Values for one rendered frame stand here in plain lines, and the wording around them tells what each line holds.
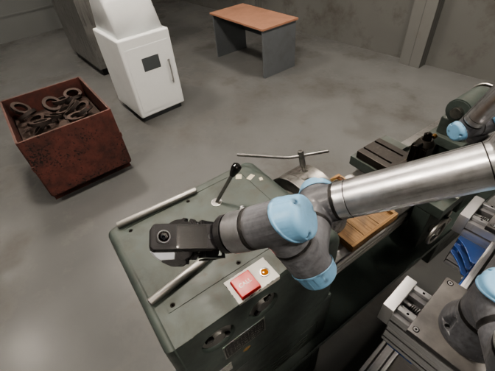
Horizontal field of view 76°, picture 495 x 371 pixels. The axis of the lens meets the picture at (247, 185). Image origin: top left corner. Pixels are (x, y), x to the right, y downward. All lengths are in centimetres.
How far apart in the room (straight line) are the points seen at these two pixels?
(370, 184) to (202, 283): 53
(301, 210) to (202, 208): 64
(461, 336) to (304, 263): 53
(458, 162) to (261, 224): 31
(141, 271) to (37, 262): 212
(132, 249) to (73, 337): 154
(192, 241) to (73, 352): 198
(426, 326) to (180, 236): 71
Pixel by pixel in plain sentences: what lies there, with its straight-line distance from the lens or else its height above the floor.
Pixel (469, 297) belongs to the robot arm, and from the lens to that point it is 92.
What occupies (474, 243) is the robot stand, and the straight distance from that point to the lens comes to 144.
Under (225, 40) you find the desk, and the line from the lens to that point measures 578.
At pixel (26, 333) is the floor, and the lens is 272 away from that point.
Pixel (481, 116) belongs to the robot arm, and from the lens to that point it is 138.
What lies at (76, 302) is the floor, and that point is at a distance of 266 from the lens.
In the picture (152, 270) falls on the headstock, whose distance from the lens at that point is 97.
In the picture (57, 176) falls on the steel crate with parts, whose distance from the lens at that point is 328.
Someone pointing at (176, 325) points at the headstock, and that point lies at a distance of 87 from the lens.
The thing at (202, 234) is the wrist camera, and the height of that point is 159.
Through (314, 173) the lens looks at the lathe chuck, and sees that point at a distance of 121.
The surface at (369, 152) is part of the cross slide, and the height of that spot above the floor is 97.
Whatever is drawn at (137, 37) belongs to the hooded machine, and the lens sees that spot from 389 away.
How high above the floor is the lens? 203
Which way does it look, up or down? 43 degrees down
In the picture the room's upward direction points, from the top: 6 degrees counter-clockwise
